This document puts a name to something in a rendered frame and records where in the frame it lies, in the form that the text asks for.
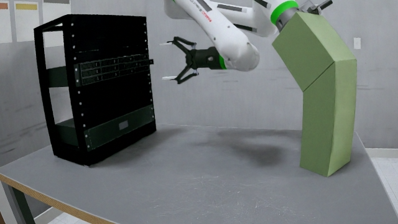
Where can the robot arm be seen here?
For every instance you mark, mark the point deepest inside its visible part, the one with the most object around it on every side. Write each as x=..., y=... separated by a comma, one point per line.
x=221, y=23

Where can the black server rack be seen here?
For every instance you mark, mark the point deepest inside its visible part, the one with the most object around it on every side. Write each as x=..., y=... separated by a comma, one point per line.
x=111, y=110

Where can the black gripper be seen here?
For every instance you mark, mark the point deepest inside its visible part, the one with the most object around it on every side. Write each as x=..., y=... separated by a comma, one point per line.
x=194, y=59

